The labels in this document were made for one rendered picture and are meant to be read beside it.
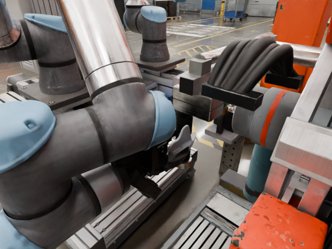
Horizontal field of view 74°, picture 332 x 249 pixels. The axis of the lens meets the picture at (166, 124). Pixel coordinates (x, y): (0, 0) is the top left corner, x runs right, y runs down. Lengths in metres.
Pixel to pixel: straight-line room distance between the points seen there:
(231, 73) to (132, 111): 0.16
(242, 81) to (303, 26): 0.70
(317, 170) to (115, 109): 0.23
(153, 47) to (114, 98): 0.84
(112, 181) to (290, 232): 0.23
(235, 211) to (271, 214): 1.06
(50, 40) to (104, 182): 0.54
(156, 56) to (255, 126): 0.70
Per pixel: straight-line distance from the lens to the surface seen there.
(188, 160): 0.53
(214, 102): 0.40
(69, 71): 0.80
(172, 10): 11.45
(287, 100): 0.52
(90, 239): 1.08
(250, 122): 0.53
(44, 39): 0.78
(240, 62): 0.35
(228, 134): 1.24
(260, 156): 0.74
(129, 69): 0.29
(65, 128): 0.26
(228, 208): 1.35
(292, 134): 0.28
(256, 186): 0.81
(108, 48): 0.30
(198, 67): 0.40
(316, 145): 0.28
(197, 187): 1.53
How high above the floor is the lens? 1.10
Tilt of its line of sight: 31 degrees down
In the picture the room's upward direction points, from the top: straight up
